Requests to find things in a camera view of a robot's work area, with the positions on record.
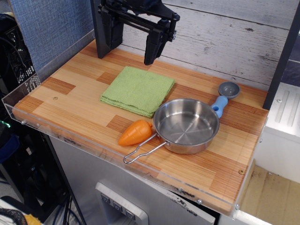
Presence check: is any green folded cloth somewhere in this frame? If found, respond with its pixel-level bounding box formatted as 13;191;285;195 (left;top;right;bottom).
100;67;175;118

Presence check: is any yellow object bottom left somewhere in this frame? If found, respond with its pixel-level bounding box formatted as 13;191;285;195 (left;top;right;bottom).
24;214;42;225

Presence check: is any orange toy carrot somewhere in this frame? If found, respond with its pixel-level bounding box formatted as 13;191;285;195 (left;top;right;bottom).
118;120;152;146

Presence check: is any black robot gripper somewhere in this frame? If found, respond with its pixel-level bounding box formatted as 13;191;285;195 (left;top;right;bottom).
102;0;180;65

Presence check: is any stainless steel pan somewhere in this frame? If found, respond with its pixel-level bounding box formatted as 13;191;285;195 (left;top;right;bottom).
123;98;224;164

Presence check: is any blue and grey spoon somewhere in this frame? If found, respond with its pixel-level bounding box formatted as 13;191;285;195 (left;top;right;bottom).
211;82;240;118

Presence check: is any black vertical post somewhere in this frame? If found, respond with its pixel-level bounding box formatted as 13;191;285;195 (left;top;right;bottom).
262;1;300;110
90;0;117;59

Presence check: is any silver panel with buttons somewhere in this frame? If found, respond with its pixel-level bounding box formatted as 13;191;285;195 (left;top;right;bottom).
95;182;149;225

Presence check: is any clear acrylic table guard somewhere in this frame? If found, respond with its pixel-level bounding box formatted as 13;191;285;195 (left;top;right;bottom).
1;30;256;220

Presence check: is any white ridged appliance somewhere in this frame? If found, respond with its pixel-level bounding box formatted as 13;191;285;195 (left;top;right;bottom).
254;83;300;183

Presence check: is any blue fabric partition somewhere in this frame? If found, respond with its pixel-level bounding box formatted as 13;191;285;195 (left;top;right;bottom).
9;0;94;72

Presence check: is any black vertical post left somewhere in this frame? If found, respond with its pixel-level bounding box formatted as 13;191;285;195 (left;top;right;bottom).
90;0;117;59

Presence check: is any black perforated computer case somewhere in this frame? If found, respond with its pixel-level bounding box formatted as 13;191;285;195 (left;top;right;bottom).
0;13;41;92

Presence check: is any black vertical post right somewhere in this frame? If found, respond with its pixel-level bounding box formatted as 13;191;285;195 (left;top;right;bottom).
262;1;300;110

